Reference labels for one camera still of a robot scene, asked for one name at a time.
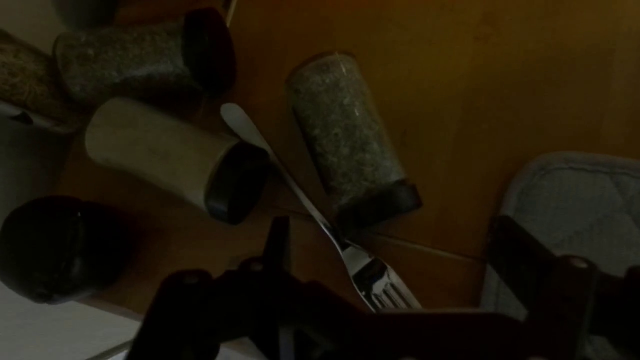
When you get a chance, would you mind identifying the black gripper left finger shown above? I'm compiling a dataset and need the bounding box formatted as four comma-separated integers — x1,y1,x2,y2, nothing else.
261,217,290,272

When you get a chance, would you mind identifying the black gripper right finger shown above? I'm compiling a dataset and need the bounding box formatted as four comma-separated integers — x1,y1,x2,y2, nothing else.
483,217,561,315

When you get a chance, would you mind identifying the green herb spice bottle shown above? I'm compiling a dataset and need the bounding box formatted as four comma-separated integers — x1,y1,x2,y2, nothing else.
287,52,421,228

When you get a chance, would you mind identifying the white spice bottle black cap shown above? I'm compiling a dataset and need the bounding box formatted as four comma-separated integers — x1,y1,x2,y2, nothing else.
83,99,271,224

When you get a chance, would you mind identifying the dark herb spice bottle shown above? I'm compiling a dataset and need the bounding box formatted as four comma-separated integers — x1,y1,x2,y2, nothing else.
52,8,235,105

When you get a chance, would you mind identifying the silver fork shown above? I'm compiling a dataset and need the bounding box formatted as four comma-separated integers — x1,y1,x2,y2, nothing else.
220,103,421,313

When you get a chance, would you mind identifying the black round lid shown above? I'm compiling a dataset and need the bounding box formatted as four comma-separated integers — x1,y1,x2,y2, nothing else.
0,196,133,305

